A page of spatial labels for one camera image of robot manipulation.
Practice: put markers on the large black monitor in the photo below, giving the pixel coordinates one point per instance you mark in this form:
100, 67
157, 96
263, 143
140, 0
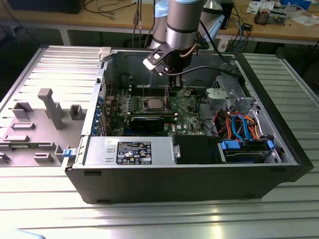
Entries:
49, 6

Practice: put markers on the black side wrist camera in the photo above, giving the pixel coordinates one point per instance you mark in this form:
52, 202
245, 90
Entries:
203, 44

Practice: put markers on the beige plastic case latch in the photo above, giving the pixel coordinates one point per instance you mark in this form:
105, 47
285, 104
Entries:
104, 53

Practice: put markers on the green motherboard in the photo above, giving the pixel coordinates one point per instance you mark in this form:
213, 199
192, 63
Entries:
189, 117

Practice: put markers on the hard disk in blue carrier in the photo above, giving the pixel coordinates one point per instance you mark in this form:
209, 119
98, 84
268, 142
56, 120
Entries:
244, 155

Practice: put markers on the wooden desk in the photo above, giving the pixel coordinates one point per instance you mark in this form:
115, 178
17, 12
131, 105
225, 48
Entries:
87, 18

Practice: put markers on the pale blue rounded object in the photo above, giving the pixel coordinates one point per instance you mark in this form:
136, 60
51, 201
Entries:
30, 235

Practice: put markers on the copper finned heat sink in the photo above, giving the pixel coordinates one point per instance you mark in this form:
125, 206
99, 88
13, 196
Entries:
261, 16

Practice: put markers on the silver CPU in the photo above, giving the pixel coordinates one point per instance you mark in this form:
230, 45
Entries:
155, 103

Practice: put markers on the grey power supply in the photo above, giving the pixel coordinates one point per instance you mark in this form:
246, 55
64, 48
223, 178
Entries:
99, 149

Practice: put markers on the blue plastic latch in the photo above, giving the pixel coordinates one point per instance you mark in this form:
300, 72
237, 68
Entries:
68, 153

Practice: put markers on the black PC case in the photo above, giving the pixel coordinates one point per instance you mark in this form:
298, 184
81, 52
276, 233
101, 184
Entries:
174, 184

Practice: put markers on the round silver coin battery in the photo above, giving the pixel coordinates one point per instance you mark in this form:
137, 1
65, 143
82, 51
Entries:
187, 94

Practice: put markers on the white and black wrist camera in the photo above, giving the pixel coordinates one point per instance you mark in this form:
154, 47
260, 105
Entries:
155, 58

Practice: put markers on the metal drive cage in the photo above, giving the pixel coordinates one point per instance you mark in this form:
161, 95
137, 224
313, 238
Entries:
231, 94

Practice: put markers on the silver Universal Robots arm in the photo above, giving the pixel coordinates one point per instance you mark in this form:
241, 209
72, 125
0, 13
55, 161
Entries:
182, 30

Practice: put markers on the black graphics card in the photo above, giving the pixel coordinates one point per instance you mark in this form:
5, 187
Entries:
147, 123

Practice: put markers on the CPU socket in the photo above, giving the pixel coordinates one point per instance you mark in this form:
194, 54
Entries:
159, 110

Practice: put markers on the grey parts rack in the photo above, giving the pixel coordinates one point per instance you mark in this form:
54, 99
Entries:
37, 132

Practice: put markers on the small black box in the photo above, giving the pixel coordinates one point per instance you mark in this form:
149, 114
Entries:
248, 26

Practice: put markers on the tall black desktop box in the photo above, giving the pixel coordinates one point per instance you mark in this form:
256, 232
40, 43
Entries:
228, 15

